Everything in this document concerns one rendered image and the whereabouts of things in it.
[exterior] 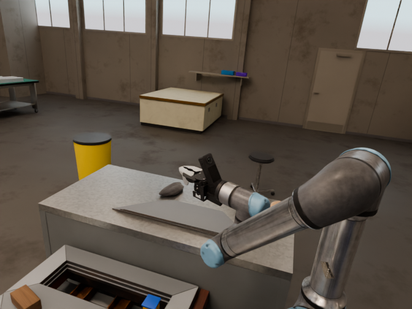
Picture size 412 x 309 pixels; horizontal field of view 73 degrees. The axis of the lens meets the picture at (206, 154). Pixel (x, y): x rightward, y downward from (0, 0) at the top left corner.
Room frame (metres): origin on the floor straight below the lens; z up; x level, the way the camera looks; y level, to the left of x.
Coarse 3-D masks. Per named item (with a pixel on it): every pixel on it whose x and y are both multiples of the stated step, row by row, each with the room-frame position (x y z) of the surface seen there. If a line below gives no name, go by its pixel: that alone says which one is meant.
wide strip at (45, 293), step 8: (32, 288) 0.90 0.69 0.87; (40, 288) 0.90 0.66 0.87; (48, 288) 0.90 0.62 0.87; (8, 296) 0.85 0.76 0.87; (40, 296) 0.86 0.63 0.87; (48, 296) 0.86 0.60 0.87; (56, 296) 0.87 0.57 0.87; (64, 296) 0.87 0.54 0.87; (72, 296) 0.87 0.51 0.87; (8, 304) 0.81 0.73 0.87; (48, 304) 0.83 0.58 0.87; (56, 304) 0.83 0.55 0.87; (64, 304) 0.83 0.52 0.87; (72, 304) 0.84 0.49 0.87; (80, 304) 0.84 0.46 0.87; (88, 304) 0.84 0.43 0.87
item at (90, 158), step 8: (80, 136) 3.37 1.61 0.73; (88, 136) 3.39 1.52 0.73; (96, 136) 3.42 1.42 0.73; (104, 136) 3.45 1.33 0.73; (80, 144) 3.15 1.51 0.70; (88, 144) 3.15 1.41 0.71; (96, 144) 3.18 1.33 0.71; (104, 144) 3.26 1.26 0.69; (80, 152) 3.16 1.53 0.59; (88, 152) 3.15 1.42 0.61; (96, 152) 3.19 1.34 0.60; (104, 152) 3.26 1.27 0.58; (80, 160) 3.17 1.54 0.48; (88, 160) 3.16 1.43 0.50; (96, 160) 3.19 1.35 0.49; (104, 160) 3.26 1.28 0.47; (80, 168) 3.19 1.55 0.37; (88, 168) 3.16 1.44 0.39; (96, 168) 3.19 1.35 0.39; (80, 176) 3.20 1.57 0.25
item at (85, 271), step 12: (72, 264) 1.07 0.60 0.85; (48, 276) 0.97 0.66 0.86; (60, 276) 1.02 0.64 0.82; (84, 276) 1.03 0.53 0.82; (96, 276) 1.02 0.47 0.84; (108, 276) 1.01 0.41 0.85; (120, 288) 0.98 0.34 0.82; (132, 288) 0.97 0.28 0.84; (144, 288) 0.96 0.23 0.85; (168, 300) 0.92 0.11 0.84
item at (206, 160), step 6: (204, 156) 0.86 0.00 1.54; (210, 156) 0.87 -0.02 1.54; (204, 162) 0.84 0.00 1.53; (210, 162) 0.86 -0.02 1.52; (204, 168) 0.85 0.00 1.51; (210, 168) 0.85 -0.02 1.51; (216, 168) 0.87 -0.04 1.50; (204, 174) 0.85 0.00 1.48; (210, 174) 0.84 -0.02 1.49; (216, 174) 0.85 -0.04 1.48; (210, 180) 0.83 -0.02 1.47; (216, 180) 0.84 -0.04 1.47; (222, 180) 0.86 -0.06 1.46; (210, 186) 0.83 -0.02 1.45; (216, 186) 0.83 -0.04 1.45
